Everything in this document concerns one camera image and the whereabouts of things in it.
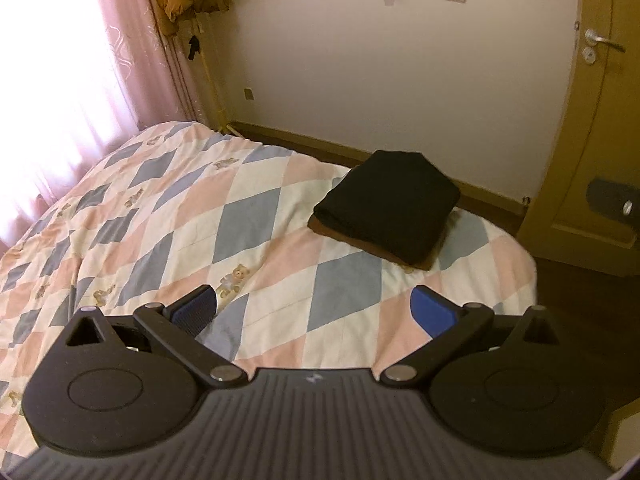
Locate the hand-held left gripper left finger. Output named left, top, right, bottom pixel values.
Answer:
left=62, top=284, right=249, bottom=392

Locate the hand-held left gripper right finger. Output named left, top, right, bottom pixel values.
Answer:
left=379, top=284, right=561, bottom=392

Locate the black garment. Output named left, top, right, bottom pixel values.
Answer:
left=314, top=150, right=462, bottom=266

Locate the wooden door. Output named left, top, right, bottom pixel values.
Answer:
left=515, top=0, right=640, bottom=281

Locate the checkered quilt with bear print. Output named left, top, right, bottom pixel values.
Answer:
left=0, top=120, right=539, bottom=461

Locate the brown folded garment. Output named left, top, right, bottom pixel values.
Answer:
left=307, top=210, right=463, bottom=273

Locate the yellow coat rack pole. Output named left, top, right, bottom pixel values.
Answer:
left=197, top=12, right=237, bottom=136

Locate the pink curtain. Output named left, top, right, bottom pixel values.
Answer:
left=0, top=0, right=211, bottom=256

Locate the metal door handle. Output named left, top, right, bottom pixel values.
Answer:
left=584, top=29, right=627, bottom=54

